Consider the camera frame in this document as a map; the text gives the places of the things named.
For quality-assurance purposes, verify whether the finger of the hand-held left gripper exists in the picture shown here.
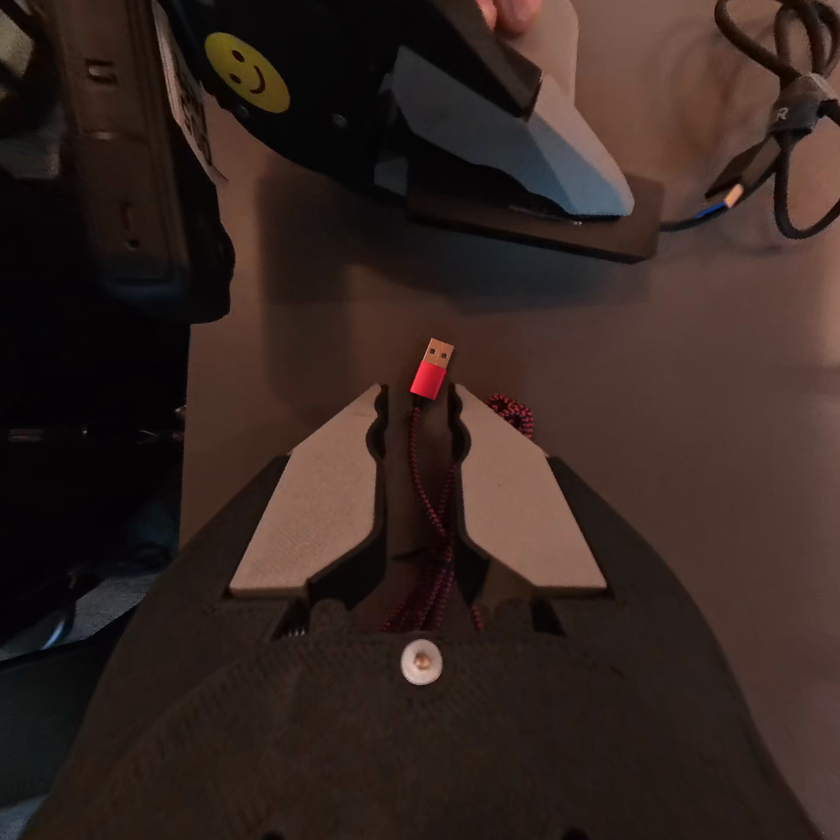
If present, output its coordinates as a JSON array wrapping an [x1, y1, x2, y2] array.
[[377, 49, 636, 219]]

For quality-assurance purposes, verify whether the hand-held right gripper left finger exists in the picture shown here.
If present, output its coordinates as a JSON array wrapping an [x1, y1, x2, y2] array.
[[228, 384, 389, 611]]

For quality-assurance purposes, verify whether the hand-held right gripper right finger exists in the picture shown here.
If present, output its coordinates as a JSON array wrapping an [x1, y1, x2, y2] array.
[[448, 384, 609, 608]]

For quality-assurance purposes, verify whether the black plastic usb hub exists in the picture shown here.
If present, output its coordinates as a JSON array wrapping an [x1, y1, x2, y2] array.
[[406, 0, 840, 265]]

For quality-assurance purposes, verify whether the red braided cable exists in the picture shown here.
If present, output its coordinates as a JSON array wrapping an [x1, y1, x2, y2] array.
[[381, 336, 534, 634]]

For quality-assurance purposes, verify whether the person's left hand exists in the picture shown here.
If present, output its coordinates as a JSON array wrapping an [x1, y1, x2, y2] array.
[[478, 0, 543, 37]]

